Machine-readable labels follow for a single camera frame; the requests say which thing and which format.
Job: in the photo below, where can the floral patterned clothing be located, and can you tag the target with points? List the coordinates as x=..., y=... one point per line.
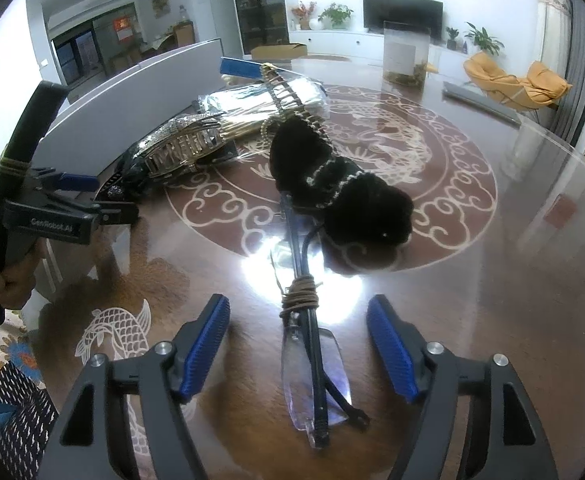
x=17, y=400

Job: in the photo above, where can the dark glass display cabinet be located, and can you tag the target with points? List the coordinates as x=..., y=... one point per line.
x=260, y=5

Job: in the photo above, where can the dark glass sliding door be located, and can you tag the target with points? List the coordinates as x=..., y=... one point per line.
x=82, y=50

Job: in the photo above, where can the cardboard box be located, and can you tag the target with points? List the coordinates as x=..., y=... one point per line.
x=277, y=51

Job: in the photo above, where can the white television cabinet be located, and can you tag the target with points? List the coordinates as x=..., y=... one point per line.
x=342, y=42

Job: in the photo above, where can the eyeglasses with rubber band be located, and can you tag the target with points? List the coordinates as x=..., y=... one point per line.
x=313, y=345

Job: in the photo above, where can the person's left hand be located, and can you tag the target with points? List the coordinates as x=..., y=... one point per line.
x=15, y=287

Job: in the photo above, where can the clear bag of wooden sticks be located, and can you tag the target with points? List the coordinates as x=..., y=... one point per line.
x=242, y=97

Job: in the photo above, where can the orange lounge chair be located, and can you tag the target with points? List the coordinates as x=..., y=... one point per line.
x=492, y=77

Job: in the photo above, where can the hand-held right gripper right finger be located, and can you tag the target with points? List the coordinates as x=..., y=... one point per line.
x=392, y=350

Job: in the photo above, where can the large leafy potted plant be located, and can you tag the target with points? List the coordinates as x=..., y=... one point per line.
x=482, y=37

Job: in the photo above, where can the brown patterned desktop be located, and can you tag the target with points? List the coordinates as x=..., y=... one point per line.
x=472, y=310

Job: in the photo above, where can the blue and white box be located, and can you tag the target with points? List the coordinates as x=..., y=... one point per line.
x=240, y=66

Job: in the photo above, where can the black rhinestone hair clip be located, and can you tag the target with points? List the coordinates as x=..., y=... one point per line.
x=130, y=172

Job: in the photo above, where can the grey partition board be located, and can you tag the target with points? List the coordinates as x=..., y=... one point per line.
x=122, y=95

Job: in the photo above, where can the black plush hair clip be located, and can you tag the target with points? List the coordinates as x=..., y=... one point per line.
x=332, y=185

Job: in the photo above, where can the small potted plant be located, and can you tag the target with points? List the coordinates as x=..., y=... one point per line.
x=451, y=35

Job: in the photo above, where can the glass fish tank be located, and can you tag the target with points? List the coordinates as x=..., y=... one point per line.
x=405, y=52

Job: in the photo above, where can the white covered standing air conditioner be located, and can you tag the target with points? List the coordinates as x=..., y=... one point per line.
x=552, y=35

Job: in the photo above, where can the gold pearl hair claw clip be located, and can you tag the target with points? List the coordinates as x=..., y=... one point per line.
x=292, y=92

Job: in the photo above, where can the black television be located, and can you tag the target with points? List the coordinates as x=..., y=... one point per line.
x=402, y=12

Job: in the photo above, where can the green potted plant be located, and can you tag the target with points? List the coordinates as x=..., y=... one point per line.
x=336, y=14

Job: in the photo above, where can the red flower arrangement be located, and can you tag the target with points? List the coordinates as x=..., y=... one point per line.
x=303, y=10

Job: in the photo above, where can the silver rhinestone hair clip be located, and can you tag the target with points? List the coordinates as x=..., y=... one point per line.
x=182, y=147

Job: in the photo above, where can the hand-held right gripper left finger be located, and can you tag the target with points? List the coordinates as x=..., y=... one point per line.
x=205, y=350

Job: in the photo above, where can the white round vase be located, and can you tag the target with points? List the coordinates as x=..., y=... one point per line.
x=315, y=24

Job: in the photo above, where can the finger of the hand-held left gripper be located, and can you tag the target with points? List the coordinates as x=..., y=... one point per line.
x=77, y=182
x=115, y=212

